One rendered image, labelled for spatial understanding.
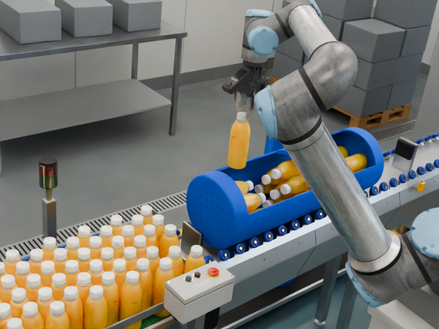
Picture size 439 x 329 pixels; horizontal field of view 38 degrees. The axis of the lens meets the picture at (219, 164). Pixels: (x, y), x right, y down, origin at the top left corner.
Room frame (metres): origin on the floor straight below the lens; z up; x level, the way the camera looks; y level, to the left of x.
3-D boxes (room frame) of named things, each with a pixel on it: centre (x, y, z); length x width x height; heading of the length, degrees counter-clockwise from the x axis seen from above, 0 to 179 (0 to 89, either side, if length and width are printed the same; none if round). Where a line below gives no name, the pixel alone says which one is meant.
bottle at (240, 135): (2.04, -0.06, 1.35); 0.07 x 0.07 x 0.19
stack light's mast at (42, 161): (1.91, 0.59, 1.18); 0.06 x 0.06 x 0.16
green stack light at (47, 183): (1.91, 0.59, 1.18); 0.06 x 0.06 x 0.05
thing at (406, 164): (2.83, -0.90, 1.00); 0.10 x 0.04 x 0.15; 44
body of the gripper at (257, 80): (2.06, -0.08, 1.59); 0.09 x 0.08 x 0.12; 133
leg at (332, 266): (2.69, -0.65, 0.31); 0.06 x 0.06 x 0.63; 44
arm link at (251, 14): (2.06, -0.07, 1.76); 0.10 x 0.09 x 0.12; 6
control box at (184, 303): (1.56, 0.02, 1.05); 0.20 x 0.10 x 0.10; 134
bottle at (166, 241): (1.82, 0.14, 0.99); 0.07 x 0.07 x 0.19
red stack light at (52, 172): (1.91, 0.59, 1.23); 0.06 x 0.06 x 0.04
